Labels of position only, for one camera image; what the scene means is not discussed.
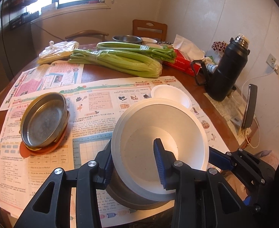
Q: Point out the plastic bag of corn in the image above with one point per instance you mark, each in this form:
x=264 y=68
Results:
x=57 y=51

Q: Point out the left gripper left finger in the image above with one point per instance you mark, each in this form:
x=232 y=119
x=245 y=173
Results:
x=51 y=204

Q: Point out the red tissue box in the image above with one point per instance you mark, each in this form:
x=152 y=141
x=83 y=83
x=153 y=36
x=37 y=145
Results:
x=186 y=55

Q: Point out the large newspaper sheet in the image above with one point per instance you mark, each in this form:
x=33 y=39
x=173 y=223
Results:
x=94 y=109

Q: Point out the front celery bunch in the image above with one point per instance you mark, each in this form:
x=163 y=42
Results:
x=123 y=61

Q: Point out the far newspaper sheet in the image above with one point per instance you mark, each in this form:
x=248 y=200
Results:
x=45 y=76

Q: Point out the orange plastic plate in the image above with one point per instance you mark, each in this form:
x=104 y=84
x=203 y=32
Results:
x=25 y=152

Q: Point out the smartphone on stand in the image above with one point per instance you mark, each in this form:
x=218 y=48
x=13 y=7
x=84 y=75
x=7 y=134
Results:
x=250 y=107

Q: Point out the handwritten paper sheet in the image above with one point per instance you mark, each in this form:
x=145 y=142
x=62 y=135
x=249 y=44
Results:
x=231 y=107

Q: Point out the wooden chair back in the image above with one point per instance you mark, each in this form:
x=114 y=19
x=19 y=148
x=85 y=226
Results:
x=149 y=29

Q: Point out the rear celery bunch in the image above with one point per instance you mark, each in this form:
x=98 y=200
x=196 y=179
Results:
x=160 y=54

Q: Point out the stainless steel bowl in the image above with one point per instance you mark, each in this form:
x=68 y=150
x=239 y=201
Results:
x=134 y=194

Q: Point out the patterned cup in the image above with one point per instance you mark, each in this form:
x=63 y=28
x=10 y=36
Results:
x=219 y=47

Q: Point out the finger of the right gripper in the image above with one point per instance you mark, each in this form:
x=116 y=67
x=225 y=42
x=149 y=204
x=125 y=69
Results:
x=246 y=167

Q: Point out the far metal bowl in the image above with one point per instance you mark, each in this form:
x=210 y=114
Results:
x=128 y=39

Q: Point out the yellow shell-shaped plate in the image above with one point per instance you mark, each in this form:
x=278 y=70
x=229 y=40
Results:
x=36 y=148

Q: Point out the metal pan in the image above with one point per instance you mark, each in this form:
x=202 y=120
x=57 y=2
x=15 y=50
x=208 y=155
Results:
x=44 y=120

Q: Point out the wall power socket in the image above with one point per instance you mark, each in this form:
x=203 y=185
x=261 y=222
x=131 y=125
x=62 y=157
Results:
x=273 y=63

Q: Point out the red instant noodle bowl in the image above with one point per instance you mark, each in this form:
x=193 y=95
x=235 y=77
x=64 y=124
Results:
x=148 y=138

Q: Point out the black thermos bottle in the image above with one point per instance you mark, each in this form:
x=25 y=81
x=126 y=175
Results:
x=233 y=61

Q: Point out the celery bunch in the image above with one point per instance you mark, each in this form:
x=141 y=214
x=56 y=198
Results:
x=123 y=61
x=160 y=54

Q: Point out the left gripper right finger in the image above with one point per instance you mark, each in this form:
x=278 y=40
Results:
x=202 y=198

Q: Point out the curved wooden chair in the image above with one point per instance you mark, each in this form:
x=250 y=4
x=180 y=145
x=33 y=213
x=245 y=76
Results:
x=88 y=34

